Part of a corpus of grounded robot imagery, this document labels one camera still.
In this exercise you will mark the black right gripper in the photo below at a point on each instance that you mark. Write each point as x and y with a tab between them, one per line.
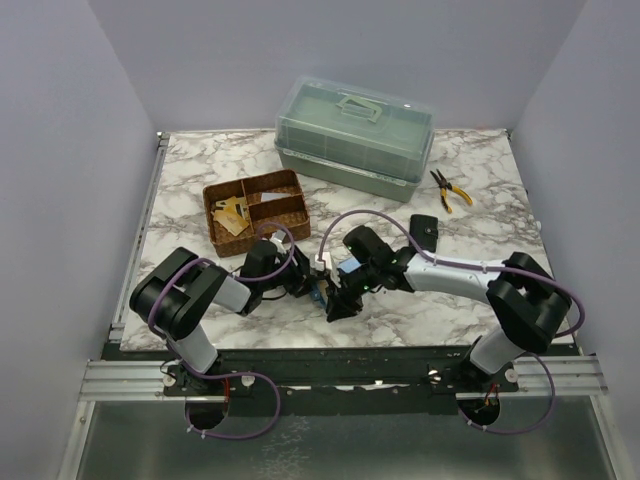
342	304

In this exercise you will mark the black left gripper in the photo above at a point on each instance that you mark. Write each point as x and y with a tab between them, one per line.
301	273

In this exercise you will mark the blue leather card holder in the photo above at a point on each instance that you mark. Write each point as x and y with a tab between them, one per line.
318	292

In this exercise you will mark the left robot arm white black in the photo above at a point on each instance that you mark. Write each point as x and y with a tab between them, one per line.
173	298

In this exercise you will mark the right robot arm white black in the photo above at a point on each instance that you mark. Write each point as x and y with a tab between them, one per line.
529	309

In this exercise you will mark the white card in basket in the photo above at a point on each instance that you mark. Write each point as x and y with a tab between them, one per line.
269	196

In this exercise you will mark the tan card in basket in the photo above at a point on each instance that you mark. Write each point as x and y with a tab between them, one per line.
232	214

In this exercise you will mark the black leather card holder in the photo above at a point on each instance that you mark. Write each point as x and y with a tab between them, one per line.
424	229

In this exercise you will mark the brown wicker divided basket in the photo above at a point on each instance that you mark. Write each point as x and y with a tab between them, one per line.
290	212

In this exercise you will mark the green plastic storage box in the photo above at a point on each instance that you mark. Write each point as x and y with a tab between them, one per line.
354	137

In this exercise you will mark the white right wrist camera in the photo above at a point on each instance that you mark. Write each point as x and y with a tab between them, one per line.
322	266

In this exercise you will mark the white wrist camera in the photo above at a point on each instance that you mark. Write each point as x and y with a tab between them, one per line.
281	239
322	266

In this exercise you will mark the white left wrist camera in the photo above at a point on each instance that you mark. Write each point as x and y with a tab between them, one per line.
281	239

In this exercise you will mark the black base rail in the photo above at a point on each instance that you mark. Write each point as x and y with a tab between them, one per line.
336	382

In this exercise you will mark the yellow handled pliers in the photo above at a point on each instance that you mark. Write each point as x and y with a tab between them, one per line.
445	186

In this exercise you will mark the left aluminium side rail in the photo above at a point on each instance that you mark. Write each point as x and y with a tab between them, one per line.
117	321

